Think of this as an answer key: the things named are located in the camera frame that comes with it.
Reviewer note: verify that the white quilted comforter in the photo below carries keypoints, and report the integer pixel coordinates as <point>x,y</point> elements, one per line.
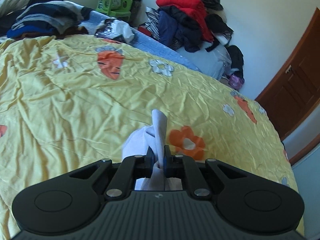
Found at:
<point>8,6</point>

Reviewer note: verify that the brown wooden door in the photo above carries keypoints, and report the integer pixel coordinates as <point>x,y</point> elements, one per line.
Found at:
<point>293,94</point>

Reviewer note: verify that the pile of red dark clothes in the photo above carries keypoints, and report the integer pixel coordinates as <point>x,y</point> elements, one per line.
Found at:
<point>197,31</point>

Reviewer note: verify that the stack of dark folded clothes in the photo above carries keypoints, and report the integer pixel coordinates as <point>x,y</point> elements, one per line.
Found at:
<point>45,18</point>

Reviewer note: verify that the blue textured blanket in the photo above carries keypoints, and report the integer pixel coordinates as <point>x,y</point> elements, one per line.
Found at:
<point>140,41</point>

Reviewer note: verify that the black white plastic bag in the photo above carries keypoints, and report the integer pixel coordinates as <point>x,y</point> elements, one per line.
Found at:
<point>115,29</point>

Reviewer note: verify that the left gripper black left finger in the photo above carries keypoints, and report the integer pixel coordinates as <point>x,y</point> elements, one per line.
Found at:
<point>71,201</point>

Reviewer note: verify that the light lavender garment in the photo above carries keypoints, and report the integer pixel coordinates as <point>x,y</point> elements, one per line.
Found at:
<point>152,137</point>

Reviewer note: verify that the yellow carrot print bedsheet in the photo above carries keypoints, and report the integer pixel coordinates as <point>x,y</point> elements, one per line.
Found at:
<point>66,103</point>

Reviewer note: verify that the green plastic chair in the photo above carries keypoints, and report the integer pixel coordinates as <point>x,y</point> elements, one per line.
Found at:
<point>120,9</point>

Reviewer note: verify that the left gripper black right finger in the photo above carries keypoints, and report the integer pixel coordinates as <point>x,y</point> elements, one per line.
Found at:
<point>248,202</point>

